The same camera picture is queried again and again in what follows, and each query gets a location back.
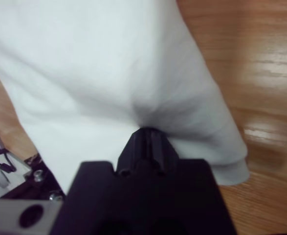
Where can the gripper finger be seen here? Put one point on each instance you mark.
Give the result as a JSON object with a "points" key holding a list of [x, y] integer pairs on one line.
{"points": [[162, 151], [133, 151]]}

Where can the white t-shirt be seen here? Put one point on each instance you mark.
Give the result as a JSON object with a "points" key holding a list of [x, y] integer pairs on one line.
{"points": [[109, 73]]}

